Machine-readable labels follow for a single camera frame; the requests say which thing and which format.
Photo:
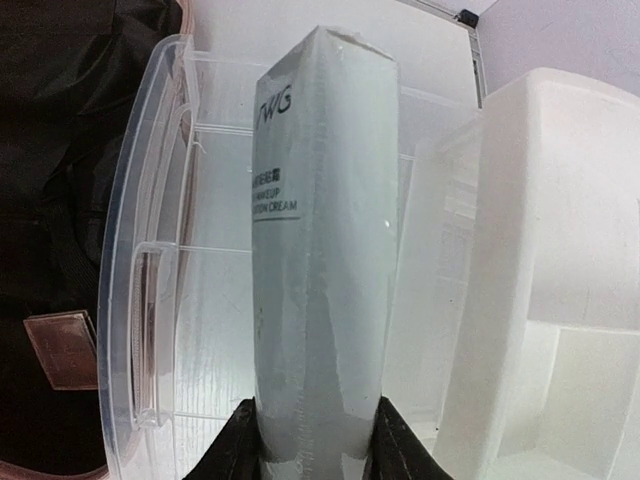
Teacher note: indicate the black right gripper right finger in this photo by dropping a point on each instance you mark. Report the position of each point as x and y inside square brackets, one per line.
[395, 451]

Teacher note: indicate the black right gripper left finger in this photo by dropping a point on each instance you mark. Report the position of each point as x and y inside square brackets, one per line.
[234, 453]

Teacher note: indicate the white desktop drawer organizer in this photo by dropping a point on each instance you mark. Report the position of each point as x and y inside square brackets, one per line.
[531, 220]

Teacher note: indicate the clear plastic organizer drawer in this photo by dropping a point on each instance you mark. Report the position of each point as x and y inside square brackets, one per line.
[175, 327]

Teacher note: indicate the dark brown pouch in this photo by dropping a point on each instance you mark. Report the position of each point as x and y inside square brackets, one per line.
[65, 346]

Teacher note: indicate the white cosmetic tube box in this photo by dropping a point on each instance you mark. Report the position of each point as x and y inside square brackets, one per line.
[324, 211]

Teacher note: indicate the pink hard-shell suitcase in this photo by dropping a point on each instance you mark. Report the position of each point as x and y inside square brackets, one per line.
[70, 73]

